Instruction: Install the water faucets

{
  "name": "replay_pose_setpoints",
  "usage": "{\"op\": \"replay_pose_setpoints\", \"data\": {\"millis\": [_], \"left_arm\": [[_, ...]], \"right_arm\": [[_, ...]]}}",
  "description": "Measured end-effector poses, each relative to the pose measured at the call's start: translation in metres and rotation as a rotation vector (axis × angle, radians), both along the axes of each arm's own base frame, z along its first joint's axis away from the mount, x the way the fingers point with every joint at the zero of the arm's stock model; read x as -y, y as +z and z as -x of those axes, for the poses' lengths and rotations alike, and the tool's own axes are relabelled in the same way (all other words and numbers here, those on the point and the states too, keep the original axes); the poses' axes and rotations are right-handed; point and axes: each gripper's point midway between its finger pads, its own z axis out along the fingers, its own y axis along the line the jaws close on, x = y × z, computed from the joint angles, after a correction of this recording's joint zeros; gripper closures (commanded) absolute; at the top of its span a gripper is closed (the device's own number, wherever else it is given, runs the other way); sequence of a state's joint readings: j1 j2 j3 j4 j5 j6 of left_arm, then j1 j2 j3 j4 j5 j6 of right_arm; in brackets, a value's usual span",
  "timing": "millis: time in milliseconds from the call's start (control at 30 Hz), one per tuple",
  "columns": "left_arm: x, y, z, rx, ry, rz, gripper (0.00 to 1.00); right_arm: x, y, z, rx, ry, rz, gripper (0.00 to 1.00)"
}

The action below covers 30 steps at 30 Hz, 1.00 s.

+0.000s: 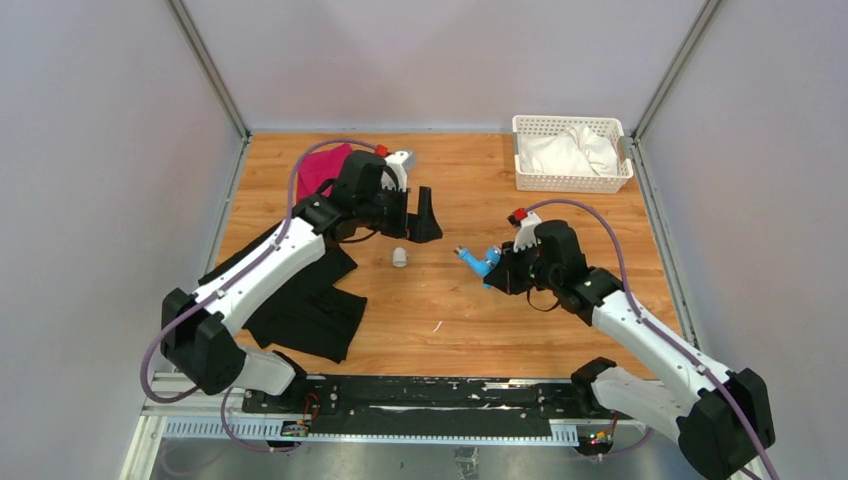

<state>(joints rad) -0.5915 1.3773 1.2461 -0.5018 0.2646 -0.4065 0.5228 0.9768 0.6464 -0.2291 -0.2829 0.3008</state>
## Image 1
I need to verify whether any white plastic basket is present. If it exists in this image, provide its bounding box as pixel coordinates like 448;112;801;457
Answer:
512;115;634;194

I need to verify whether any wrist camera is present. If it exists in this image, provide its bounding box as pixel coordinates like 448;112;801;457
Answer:
381;150;417;191
507;208;542;252

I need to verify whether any white cloth in basket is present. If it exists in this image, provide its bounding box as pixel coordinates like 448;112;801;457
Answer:
518;126;619;177

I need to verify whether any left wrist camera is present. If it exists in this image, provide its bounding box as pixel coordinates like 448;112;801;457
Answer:
381;150;417;191

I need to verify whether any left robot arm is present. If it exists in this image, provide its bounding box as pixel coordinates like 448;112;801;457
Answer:
155;150;442;413

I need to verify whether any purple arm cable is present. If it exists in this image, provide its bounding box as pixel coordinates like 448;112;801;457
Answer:
526;198;783;480
139;138;379;455

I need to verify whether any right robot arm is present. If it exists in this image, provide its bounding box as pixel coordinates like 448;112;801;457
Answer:
484;212;776;479

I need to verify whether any black cloth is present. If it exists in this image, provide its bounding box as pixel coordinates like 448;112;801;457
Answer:
197;225;368;364

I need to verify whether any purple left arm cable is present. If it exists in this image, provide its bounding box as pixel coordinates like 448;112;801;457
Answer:
139;138;379;455

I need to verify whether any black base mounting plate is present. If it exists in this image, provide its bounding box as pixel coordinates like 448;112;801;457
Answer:
241;375;617;440

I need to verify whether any aluminium frame rail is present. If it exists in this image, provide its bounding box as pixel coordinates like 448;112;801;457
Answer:
142;372;747;446

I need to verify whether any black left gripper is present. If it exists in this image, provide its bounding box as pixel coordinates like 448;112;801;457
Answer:
356;180;442;243

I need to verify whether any blue water faucet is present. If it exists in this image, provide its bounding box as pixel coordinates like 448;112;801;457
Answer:
454;245;501;279

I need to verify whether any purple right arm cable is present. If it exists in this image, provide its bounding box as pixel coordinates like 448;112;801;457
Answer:
526;198;783;480

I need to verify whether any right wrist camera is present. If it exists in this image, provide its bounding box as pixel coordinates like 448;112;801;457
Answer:
507;208;542;252

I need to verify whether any magenta cloth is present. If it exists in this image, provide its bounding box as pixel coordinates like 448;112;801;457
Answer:
296;143;353;202

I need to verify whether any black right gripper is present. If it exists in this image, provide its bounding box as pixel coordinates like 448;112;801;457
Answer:
487;238;561;296

